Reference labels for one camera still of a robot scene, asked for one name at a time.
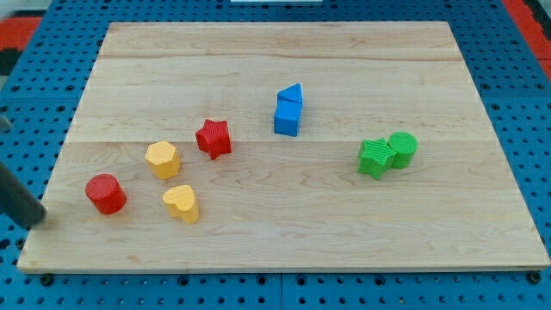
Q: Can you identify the green star block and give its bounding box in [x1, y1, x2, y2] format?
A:
[357, 138, 397, 180]

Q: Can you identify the red cylinder block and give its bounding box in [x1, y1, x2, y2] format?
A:
[85, 174, 127, 214]

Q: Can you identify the yellow heart block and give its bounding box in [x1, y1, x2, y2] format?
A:
[162, 185, 199, 224]

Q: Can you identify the green cylinder block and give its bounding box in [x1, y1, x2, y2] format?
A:
[387, 132, 418, 169]

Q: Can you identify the blue cube block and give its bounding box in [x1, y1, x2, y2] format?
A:
[274, 99, 302, 137]

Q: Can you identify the wooden board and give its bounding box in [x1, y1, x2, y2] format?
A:
[18, 22, 550, 274]

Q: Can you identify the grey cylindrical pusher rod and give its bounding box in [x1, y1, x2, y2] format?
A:
[1, 163, 46, 229]

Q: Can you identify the blue triangle block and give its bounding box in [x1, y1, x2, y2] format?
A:
[277, 84, 303, 103]

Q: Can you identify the red star block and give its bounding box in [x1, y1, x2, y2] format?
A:
[195, 119, 232, 160]

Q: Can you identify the yellow hexagon block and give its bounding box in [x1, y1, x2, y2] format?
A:
[145, 140, 180, 180]

